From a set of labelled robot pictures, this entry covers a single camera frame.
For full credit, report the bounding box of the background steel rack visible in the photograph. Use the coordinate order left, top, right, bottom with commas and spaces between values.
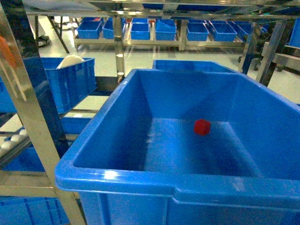
71, 20, 246, 51

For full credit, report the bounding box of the red magnetic cube block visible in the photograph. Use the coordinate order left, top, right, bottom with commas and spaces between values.
194, 119, 211, 135

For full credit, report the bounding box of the large blue plastic bin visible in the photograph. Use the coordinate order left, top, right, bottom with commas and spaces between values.
55, 68, 300, 225

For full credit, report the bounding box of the white rounded object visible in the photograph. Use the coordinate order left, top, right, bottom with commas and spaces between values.
56, 55, 85, 69

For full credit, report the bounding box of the small blue background bin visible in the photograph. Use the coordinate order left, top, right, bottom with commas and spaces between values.
155, 19, 177, 41
102, 21, 126, 39
131, 23, 150, 40
77, 21, 102, 39

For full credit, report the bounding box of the blue crate with white object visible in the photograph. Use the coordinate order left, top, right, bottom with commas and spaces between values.
23, 57, 96, 114

